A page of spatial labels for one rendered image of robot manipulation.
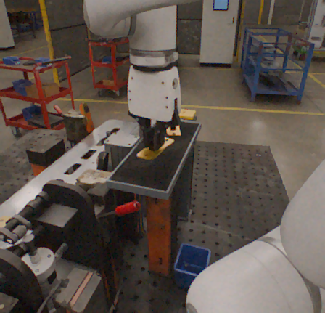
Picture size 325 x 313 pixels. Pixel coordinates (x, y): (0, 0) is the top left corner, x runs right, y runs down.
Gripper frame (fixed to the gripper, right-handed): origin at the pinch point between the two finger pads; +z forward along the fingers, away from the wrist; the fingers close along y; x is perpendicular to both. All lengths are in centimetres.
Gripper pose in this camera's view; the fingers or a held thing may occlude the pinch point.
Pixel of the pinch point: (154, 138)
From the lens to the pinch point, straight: 57.5
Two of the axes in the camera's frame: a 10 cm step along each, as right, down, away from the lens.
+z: 0.0, 8.8, 4.8
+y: -8.8, -2.3, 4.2
